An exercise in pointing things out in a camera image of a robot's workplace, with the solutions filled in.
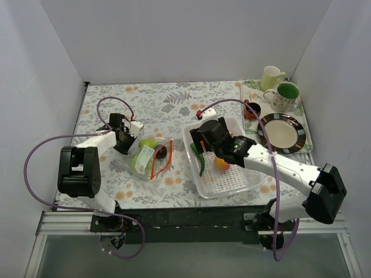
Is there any fake green vegetable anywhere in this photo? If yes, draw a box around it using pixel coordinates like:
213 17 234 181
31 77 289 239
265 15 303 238
190 143 205 177

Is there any fake green pear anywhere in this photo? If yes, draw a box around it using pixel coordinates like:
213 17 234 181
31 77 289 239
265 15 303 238
139 139 158 149

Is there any clear zip top bag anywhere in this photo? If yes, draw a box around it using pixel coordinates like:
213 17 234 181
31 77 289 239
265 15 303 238
118 137 174 180

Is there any fake green cabbage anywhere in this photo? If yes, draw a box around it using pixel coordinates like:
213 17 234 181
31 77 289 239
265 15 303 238
130 153 151 175

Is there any fake dark plum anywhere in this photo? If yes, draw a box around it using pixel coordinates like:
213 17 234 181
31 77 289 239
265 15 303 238
155 145 168 159

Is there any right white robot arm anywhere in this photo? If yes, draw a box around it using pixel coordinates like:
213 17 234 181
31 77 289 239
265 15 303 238
184 118 347 231

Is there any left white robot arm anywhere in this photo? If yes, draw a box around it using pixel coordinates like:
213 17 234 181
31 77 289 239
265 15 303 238
57 113 144 232

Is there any floral table mat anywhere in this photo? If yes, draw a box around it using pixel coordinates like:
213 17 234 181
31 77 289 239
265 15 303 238
56 82 327 208

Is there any small brown cup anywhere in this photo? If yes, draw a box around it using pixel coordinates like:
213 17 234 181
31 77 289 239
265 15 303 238
243 100 261 120

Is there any white plastic basket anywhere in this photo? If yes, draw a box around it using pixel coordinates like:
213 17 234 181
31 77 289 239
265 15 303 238
181 122 264 199

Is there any floral serving tray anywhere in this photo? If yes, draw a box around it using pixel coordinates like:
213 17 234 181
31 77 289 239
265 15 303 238
240 79 313 154

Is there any striped rim plate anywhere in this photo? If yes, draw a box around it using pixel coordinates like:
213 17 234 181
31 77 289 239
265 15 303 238
261 113 307 153

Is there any green floral mug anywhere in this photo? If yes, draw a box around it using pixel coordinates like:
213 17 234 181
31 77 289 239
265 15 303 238
263 83 299 113

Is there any pale yellow mug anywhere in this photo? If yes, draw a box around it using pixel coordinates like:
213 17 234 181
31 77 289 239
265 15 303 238
260 65 286 91

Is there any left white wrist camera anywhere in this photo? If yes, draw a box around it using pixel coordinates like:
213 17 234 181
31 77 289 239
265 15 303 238
129 120 144 138

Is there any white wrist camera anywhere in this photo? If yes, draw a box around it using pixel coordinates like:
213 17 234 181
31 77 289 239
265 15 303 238
196 108 217 121
129 120 144 138

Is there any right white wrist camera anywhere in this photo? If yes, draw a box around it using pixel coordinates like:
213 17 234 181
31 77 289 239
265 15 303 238
196 108 217 121

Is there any aluminium frame rail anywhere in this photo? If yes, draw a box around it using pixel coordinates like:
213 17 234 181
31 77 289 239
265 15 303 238
26 206 362 277

